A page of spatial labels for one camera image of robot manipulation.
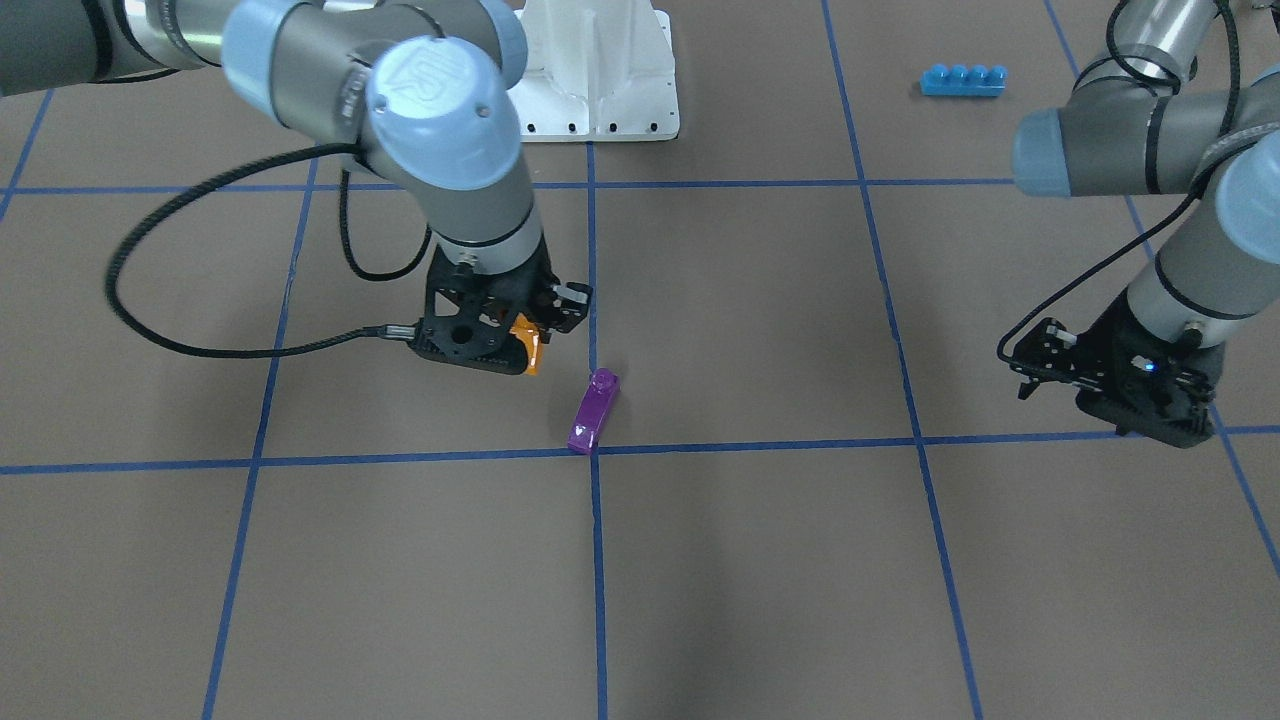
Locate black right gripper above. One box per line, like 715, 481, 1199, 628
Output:
408, 242, 594, 375

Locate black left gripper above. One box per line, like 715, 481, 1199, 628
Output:
1007, 299, 1226, 448

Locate orange trapezoid block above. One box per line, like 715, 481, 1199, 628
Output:
508, 313, 547, 375

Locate purple trapezoid block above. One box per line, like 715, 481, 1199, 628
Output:
566, 368, 620, 455

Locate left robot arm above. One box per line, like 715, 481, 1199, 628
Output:
997, 1, 1279, 448

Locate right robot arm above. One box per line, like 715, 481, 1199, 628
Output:
1, 1, 593, 375

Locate blue tape line crosswise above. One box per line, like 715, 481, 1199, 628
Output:
0, 427, 1280, 477

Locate long blue four-stud block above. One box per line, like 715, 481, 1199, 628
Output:
919, 63, 1009, 97

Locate blue tape centre line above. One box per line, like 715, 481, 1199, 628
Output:
585, 141, 611, 719

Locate blue tape line lengthwise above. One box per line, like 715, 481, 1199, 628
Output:
820, 1, 986, 719
200, 159, 319, 719

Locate blue tape far crosswise line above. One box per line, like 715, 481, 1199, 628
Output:
8, 178, 1014, 196

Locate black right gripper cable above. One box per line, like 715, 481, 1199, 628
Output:
104, 142, 433, 359

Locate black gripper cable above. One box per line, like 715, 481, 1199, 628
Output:
996, 0, 1242, 366
104, 142, 433, 359

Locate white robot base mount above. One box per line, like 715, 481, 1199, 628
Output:
508, 1, 681, 143

